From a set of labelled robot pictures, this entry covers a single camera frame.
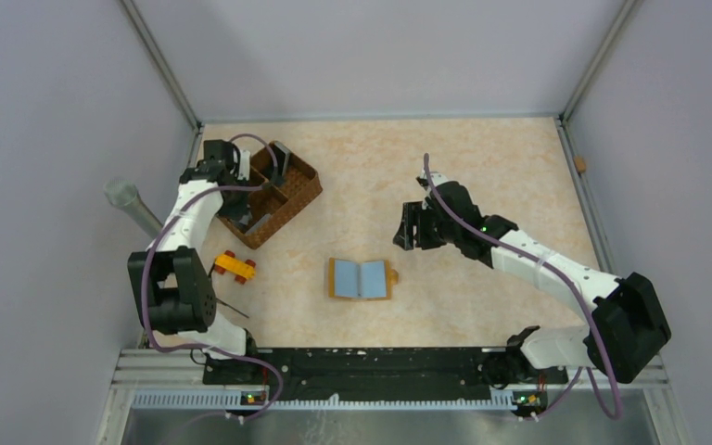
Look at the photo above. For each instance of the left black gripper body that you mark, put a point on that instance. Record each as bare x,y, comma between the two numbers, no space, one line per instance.
235,205

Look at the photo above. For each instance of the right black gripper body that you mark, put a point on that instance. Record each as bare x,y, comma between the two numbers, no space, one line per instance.
431,230

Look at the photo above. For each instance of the brown wicker divided basket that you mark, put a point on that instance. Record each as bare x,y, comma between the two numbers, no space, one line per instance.
275,206

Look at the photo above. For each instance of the grey card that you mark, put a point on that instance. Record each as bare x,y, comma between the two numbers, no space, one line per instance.
280,156

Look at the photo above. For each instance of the orange leather card holder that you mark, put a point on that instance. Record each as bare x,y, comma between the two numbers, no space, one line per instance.
360,281

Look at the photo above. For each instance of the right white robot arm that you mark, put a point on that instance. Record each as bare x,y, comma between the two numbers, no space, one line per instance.
624,324

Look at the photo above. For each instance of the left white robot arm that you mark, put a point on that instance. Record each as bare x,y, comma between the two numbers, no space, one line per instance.
171,286

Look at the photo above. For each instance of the black microphone tripod stand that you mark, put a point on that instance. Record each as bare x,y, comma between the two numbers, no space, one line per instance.
232,308

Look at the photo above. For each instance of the silver microphone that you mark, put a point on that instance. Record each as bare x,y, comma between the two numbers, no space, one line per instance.
124,195

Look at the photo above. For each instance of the small wooden block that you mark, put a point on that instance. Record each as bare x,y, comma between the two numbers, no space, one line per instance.
580,164

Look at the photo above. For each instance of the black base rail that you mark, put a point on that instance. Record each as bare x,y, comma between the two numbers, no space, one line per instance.
382,374

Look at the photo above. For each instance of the white perforated cable tray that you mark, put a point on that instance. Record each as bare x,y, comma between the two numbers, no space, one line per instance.
228,400

